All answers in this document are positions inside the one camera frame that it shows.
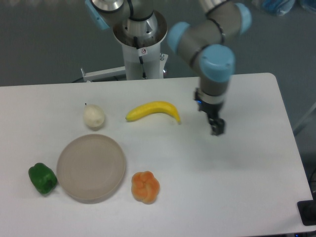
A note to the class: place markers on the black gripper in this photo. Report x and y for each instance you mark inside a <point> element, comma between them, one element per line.
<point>212,110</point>

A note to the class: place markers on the yellow banana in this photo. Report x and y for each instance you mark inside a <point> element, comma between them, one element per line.
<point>153,108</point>

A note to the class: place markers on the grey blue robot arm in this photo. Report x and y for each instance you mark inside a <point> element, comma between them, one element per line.
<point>202,47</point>

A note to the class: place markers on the orange knotted bread roll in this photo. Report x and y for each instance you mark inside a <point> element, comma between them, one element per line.
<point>145,187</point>

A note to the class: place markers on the white pear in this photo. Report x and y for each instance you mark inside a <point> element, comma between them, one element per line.
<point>93,116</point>

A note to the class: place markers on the black device at table edge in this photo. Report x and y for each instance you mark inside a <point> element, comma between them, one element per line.
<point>307,211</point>

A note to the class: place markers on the blue plastic bag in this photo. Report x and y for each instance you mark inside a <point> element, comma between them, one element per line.
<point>277,7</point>

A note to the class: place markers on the beige round plate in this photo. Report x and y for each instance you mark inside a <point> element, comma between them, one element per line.
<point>91,168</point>

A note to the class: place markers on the green bell pepper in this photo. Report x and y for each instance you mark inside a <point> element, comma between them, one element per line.
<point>43,178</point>

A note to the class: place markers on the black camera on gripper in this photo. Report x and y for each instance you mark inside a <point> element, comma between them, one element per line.
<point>196,95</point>

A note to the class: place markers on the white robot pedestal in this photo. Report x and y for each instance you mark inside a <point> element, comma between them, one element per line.
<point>140,42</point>

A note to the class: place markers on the white metal bracket left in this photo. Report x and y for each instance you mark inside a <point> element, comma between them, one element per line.
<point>103,75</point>

